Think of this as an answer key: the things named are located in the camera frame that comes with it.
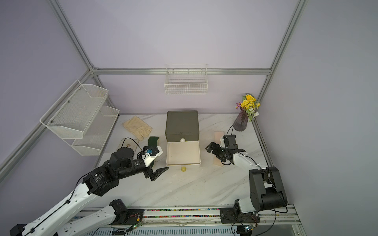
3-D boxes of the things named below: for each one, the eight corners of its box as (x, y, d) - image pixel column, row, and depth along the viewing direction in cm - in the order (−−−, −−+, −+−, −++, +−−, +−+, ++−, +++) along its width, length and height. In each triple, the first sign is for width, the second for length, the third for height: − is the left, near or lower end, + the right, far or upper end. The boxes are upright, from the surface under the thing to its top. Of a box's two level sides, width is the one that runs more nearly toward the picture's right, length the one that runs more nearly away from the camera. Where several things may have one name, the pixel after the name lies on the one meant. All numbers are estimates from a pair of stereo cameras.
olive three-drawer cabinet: (168, 154, 99) (163, 135, 82) (171, 130, 112) (167, 110, 95) (198, 154, 99) (199, 135, 82) (197, 130, 112) (198, 110, 95)
